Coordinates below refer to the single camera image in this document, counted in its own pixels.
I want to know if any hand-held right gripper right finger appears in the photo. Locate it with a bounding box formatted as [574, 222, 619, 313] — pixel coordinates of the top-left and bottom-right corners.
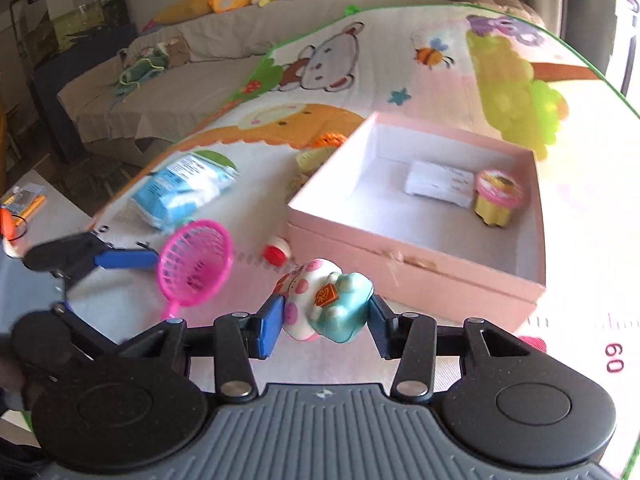
[366, 294, 532, 404]

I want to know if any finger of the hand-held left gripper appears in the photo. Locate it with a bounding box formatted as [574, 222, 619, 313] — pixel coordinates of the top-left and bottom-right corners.
[50, 302, 132, 362]
[22, 233, 161, 287]

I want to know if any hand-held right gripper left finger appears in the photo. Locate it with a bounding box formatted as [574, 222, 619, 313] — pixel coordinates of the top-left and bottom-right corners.
[119, 294, 287, 404]

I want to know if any white and teal toy figure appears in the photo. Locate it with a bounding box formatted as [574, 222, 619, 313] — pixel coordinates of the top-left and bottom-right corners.
[272, 258, 375, 345]

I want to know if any pink toy net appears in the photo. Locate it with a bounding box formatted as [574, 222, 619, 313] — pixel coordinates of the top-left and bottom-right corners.
[157, 220, 236, 322]

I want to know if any pink cardboard box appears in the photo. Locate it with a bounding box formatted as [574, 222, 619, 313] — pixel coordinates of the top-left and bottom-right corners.
[286, 112, 548, 326]

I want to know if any small red and white toy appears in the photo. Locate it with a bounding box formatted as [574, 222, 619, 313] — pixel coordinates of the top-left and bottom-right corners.
[263, 235, 292, 267]

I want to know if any blue and white packet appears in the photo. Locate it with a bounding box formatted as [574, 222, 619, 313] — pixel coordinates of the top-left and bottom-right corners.
[129, 152, 240, 234]

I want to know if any orange cone toy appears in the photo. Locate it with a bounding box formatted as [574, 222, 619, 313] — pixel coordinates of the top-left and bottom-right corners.
[0, 207, 29, 257]

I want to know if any orange pencil pack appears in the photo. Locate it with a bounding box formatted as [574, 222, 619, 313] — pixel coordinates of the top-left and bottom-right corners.
[0, 184, 47, 222]

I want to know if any white paper packet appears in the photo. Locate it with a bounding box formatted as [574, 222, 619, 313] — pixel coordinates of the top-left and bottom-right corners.
[404, 160, 476, 209]

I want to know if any dark blue cabinet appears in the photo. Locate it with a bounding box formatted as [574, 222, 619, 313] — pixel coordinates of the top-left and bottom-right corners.
[31, 22, 139, 163]

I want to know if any pink and yellow jelly cup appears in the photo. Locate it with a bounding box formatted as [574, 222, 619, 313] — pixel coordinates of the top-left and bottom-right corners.
[473, 168, 527, 229]

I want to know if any green knitted cloth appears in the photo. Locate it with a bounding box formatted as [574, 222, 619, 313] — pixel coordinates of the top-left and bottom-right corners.
[117, 44, 172, 97]

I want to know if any orange ribbed toy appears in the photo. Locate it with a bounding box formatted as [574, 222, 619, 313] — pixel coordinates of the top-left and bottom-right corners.
[312, 132, 349, 150]

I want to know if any grey covered sofa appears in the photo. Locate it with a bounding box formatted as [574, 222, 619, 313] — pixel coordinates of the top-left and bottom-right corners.
[56, 0, 501, 143]

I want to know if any glass fish tank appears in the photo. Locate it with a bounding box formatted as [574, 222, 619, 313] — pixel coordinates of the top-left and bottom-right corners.
[10, 0, 132, 72]

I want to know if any long yellow plush pillow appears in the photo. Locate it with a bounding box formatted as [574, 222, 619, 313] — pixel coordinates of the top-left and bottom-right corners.
[142, 0, 217, 36]

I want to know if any printed cartoon play mat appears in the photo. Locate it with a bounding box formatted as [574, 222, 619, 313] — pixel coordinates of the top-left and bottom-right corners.
[20, 2, 640, 480]

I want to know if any pink plush toy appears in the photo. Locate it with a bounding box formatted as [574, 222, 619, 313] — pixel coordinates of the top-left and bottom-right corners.
[469, 0, 542, 27]

